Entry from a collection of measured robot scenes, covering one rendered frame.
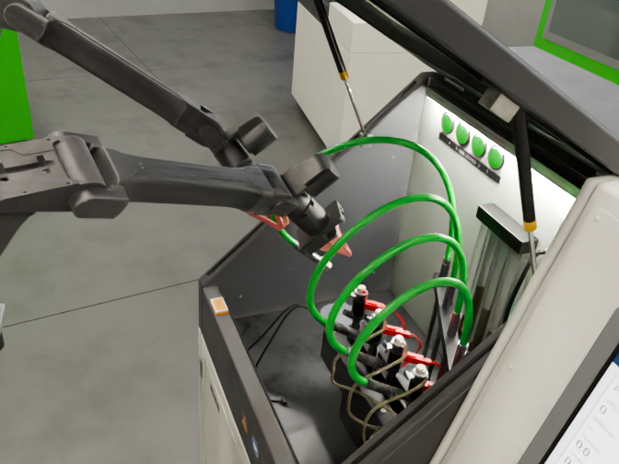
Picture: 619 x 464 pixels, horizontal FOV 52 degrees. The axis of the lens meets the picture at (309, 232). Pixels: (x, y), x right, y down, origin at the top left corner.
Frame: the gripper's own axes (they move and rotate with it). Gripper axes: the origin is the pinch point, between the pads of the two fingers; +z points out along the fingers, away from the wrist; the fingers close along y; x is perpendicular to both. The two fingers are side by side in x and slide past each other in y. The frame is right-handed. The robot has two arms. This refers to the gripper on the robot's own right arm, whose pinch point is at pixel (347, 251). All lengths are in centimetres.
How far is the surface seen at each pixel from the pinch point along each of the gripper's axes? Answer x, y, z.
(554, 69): 32, 54, 16
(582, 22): 239, 112, 133
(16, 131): 287, -188, -31
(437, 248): 21.8, 8.9, 29.5
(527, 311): -33.2, 23.1, 4.7
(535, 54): 43, 54, 16
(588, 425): -50, 22, 9
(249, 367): -4.4, -32.1, 5.5
